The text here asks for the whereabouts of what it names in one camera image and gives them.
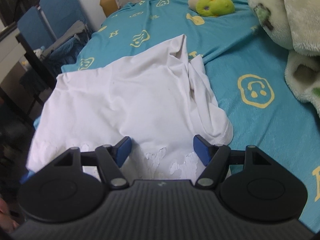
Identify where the white t-shirt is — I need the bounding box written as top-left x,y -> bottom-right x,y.
26,35 -> 233,180

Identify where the teal patterned bed sheet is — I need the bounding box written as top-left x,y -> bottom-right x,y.
56,0 -> 319,231

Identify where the dark desk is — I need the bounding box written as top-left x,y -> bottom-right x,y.
0,22 -> 57,120

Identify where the green plush toy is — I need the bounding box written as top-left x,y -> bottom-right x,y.
188,0 -> 235,17

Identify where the wooden headboard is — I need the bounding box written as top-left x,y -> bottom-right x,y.
100,0 -> 119,17

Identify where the cream fleece blanket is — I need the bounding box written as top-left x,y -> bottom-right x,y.
248,0 -> 319,110

